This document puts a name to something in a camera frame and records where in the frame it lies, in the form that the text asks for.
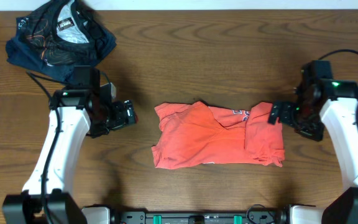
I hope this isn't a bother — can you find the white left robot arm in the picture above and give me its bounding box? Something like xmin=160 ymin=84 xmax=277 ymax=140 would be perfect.
xmin=2 ymin=83 xmax=136 ymax=223

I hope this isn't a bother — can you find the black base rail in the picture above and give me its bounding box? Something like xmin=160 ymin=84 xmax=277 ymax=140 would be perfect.
xmin=110 ymin=208 xmax=290 ymax=224

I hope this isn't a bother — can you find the dark navy folded shirt pile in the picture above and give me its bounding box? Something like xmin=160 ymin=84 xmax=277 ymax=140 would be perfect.
xmin=6 ymin=0 xmax=116 ymax=82

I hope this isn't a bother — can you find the orange red t-shirt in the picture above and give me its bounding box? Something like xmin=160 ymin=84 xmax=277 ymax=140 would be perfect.
xmin=152 ymin=101 xmax=285 ymax=169

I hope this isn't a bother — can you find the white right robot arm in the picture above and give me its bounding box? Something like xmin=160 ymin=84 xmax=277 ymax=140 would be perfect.
xmin=268 ymin=69 xmax=358 ymax=223

